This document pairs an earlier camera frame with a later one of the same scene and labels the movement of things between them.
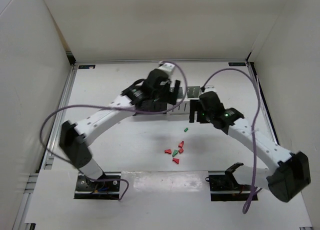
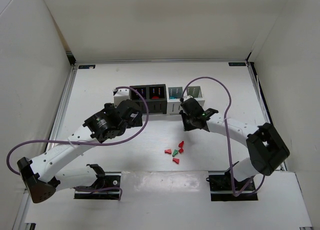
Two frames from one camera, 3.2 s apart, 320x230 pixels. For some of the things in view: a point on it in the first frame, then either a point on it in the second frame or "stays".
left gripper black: [173, 93] to [136, 117]
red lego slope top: [181, 144] stays
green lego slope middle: [175, 152] stays
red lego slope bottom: [176, 160] stays
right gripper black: [196, 111] to [187, 122]
